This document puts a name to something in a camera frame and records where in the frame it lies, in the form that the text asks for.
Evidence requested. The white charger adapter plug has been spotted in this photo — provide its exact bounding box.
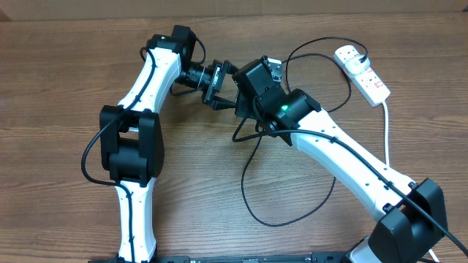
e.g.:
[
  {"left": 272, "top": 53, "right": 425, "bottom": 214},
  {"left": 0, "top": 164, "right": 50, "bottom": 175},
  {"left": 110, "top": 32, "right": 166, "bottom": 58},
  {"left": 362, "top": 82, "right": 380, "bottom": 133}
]
[{"left": 344, "top": 56, "right": 370, "bottom": 75}]

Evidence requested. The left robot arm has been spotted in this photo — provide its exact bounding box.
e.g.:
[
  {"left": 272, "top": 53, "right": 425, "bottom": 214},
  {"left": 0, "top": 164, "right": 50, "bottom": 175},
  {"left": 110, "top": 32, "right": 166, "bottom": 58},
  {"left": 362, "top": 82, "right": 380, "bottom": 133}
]
[{"left": 99, "top": 25, "right": 237, "bottom": 262}]

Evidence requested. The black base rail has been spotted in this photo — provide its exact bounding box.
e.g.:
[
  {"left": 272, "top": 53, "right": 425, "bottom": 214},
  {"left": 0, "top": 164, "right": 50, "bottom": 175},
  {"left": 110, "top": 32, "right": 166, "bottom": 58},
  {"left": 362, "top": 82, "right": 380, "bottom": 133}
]
[{"left": 87, "top": 251, "right": 352, "bottom": 263}]

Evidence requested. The white power strip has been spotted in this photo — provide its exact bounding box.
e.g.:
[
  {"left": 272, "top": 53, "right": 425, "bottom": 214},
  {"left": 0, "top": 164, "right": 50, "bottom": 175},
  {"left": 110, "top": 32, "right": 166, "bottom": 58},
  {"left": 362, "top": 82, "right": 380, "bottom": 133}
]
[{"left": 333, "top": 45, "right": 390, "bottom": 107}]

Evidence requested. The black USB charging cable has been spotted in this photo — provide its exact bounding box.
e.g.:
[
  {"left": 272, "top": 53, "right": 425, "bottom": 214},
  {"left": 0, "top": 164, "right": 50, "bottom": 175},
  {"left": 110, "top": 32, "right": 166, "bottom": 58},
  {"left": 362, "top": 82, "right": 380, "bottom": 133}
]
[{"left": 240, "top": 37, "right": 369, "bottom": 228}]

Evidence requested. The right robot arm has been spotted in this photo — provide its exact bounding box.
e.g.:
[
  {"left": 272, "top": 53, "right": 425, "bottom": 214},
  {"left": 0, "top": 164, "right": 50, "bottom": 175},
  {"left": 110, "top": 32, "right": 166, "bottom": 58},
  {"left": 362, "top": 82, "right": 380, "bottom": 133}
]
[{"left": 233, "top": 57, "right": 448, "bottom": 262}]

